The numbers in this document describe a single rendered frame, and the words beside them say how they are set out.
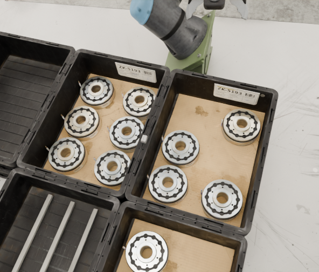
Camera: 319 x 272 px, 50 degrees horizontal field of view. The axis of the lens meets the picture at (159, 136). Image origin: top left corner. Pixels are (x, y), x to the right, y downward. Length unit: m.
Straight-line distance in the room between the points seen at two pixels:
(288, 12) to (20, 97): 1.88
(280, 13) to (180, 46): 1.48
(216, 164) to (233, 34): 0.61
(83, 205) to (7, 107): 0.43
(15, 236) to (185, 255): 0.44
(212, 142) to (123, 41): 0.61
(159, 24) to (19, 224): 0.69
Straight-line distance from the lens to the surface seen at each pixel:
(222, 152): 0.97
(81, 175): 0.99
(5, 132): 1.14
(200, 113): 1.03
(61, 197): 0.99
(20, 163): 0.95
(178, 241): 0.90
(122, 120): 1.00
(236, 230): 0.81
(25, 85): 1.21
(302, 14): 2.56
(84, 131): 1.01
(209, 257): 0.89
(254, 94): 0.98
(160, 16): 1.09
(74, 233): 0.95
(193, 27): 1.13
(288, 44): 1.40
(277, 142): 1.16
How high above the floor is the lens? 1.71
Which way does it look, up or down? 63 degrees down
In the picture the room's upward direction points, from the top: 10 degrees counter-clockwise
